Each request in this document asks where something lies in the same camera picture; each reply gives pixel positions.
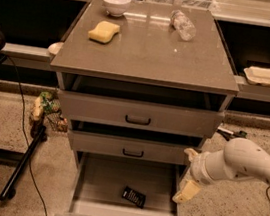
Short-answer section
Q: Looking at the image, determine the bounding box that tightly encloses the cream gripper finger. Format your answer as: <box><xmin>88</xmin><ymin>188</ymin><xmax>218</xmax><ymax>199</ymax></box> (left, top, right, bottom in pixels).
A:
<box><xmin>184</xmin><ymin>148</ymin><xmax>198</xmax><ymax>162</ymax></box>
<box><xmin>172</xmin><ymin>180</ymin><xmax>201</xmax><ymax>204</ymax></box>

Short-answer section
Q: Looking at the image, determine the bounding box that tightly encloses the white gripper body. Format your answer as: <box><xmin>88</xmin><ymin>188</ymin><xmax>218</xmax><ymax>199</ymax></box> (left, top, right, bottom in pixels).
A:
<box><xmin>187</xmin><ymin>149</ymin><xmax>220</xmax><ymax>187</ymax></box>

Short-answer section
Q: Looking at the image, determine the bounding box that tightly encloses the black rxbar chocolate bar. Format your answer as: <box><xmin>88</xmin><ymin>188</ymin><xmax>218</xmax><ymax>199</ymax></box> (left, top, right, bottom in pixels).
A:
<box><xmin>122</xmin><ymin>187</ymin><xmax>146</xmax><ymax>208</ymax></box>

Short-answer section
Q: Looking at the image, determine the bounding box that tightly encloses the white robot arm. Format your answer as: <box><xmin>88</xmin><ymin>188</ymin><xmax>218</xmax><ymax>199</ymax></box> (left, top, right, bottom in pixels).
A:
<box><xmin>172</xmin><ymin>137</ymin><xmax>270</xmax><ymax>204</ymax></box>

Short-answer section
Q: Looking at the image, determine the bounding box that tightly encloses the top grey drawer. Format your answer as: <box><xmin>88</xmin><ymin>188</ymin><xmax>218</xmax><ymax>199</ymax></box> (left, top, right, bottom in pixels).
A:
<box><xmin>58</xmin><ymin>90</ymin><xmax>224</xmax><ymax>138</ymax></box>

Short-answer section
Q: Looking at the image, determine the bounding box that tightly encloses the grey drawer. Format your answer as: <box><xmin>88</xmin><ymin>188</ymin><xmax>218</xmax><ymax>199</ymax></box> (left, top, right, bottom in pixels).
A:
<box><xmin>57</xmin><ymin>153</ymin><xmax>183</xmax><ymax>216</ymax></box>
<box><xmin>67</xmin><ymin>131</ymin><xmax>190</xmax><ymax>165</ymax></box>
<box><xmin>58</xmin><ymin>90</ymin><xmax>224</xmax><ymax>138</ymax></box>

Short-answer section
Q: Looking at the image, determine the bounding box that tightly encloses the grey drawer cabinet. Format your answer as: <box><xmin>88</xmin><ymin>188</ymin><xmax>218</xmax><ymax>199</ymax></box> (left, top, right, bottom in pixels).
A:
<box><xmin>27</xmin><ymin>0</ymin><xmax>251</xmax><ymax>216</ymax></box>

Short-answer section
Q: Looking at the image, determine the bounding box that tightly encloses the bottom grey drawer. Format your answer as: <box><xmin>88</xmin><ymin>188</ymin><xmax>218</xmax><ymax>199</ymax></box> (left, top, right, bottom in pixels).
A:
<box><xmin>57</xmin><ymin>153</ymin><xmax>183</xmax><ymax>216</ymax></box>

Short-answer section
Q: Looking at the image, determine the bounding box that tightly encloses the middle grey drawer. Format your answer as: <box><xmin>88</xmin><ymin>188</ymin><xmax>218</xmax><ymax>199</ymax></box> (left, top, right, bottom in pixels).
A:
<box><xmin>67</xmin><ymin>131</ymin><xmax>190</xmax><ymax>165</ymax></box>

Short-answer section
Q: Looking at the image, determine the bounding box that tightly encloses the white takeout clamshell container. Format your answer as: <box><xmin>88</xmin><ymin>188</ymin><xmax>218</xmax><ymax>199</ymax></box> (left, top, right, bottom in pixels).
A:
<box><xmin>244</xmin><ymin>66</ymin><xmax>270</xmax><ymax>87</ymax></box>

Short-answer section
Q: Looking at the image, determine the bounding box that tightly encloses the clear plastic water bottle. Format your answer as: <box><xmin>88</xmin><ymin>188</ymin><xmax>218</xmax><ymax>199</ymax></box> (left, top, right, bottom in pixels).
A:
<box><xmin>170</xmin><ymin>9</ymin><xmax>196</xmax><ymax>41</ymax></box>

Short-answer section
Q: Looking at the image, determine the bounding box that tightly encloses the yellow sponge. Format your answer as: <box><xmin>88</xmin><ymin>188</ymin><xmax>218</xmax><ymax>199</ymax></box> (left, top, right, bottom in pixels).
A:
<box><xmin>87</xmin><ymin>21</ymin><xmax>121</xmax><ymax>44</ymax></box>

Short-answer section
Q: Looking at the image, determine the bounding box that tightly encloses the white ceramic bowl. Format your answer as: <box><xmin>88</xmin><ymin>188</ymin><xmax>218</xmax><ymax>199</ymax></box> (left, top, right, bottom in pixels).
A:
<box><xmin>102</xmin><ymin>0</ymin><xmax>131</xmax><ymax>17</ymax></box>

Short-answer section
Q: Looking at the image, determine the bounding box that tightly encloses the black table leg base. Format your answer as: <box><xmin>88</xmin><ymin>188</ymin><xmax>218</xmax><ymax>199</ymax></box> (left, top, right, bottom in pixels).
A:
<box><xmin>0</xmin><ymin>126</ymin><xmax>47</xmax><ymax>201</ymax></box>

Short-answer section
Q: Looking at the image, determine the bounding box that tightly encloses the small white plate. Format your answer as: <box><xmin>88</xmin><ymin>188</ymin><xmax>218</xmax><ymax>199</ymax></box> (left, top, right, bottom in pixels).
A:
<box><xmin>48</xmin><ymin>42</ymin><xmax>64</xmax><ymax>56</ymax></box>

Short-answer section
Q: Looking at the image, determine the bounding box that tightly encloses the wire basket with snacks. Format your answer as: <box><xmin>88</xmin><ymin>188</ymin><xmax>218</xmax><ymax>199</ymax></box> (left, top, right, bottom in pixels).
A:
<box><xmin>29</xmin><ymin>91</ymin><xmax>68</xmax><ymax>133</ymax></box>

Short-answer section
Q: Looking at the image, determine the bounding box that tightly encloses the black floor cable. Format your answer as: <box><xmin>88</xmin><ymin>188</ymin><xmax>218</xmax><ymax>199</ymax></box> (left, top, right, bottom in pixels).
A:
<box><xmin>0</xmin><ymin>54</ymin><xmax>74</xmax><ymax>216</ymax></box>

